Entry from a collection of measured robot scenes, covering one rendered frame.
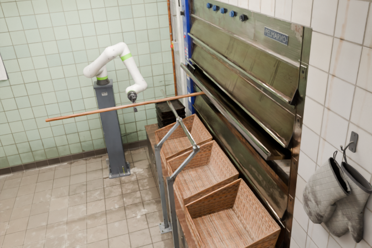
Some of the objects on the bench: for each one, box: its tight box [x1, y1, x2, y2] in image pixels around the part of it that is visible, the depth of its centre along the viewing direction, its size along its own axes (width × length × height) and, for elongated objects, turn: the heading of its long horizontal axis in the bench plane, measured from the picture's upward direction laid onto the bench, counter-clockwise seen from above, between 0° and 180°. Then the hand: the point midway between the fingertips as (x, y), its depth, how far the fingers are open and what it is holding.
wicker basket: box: [184, 178, 281, 248], centre depth 224 cm, size 49×56×28 cm
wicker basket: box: [154, 113, 213, 171], centre depth 329 cm, size 49×56×28 cm
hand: (134, 104), depth 302 cm, fingers open, 13 cm apart
